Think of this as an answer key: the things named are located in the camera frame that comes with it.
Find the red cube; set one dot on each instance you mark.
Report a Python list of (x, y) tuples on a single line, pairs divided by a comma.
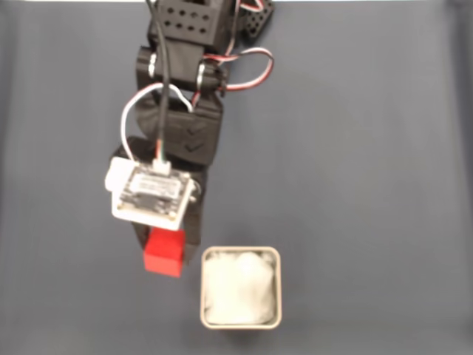
[(162, 255)]

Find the beige square box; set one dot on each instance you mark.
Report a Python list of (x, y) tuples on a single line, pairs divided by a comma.
[(203, 288)]

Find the white tissue paper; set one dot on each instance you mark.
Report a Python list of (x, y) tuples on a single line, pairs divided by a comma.
[(240, 288)]

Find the dark blue table mat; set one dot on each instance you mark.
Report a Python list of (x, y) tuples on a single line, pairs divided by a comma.
[(369, 185)]

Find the white camera circuit board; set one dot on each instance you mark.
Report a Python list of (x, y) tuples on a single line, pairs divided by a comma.
[(151, 192)]

